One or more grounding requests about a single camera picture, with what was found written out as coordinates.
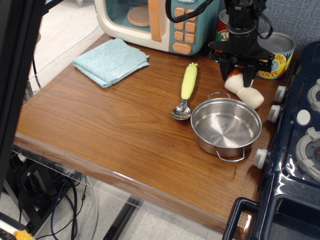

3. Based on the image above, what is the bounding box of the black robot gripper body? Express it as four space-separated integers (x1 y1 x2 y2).
208 23 275 72

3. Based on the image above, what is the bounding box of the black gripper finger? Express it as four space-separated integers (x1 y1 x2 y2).
219 59 235 81
243 65 259 88

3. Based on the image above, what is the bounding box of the plush brown white mushroom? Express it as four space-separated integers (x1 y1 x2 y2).
224 66 264 109

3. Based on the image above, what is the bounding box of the light blue folded napkin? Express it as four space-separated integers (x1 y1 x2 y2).
72 38 149 89

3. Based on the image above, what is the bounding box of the tomato sauce can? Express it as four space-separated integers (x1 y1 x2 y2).
215 10 229 42

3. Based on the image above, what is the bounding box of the pineapple slices can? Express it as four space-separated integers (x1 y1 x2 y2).
257 32 296 80

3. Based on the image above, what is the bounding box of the small stainless steel pot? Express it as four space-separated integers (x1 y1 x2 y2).
190 92 262 162

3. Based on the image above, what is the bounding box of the toy microwave oven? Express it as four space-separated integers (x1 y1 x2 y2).
94 0 220 56

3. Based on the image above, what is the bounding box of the dark blue toy stove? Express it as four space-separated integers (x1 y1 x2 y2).
223 41 320 240

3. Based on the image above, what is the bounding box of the yellow object bottom left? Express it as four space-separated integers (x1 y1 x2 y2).
13 230 35 240

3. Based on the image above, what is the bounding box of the spoon with yellow handle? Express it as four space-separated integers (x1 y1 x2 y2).
171 62 198 121

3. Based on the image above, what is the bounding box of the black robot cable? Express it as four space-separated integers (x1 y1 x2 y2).
164 0 215 24

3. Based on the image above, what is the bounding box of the black cable under table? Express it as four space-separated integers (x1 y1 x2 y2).
36 174 88 240

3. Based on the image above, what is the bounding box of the blue cable under table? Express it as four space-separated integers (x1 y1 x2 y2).
50 178 78 237

